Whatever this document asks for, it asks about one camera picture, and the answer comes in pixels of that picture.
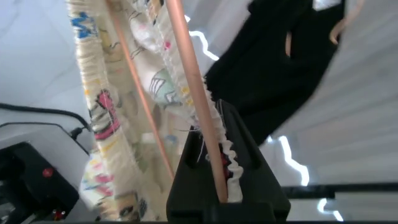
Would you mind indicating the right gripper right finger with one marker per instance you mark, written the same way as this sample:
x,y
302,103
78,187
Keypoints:
x,y
261,193

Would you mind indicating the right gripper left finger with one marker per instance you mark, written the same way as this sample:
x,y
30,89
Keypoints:
x,y
192,193

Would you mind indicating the cream printed garment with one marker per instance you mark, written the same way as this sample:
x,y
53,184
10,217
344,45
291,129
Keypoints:
x,y
105,130

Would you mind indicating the black garment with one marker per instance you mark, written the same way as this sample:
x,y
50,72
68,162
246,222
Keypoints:
x,y
264,77

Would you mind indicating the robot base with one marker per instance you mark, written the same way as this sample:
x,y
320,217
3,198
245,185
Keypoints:
x,y
31,174

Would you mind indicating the black clothes rack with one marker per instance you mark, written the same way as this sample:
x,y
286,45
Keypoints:
x,y
342,188

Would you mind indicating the white curtain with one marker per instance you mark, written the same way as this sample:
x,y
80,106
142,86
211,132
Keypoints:
x,y
357,109

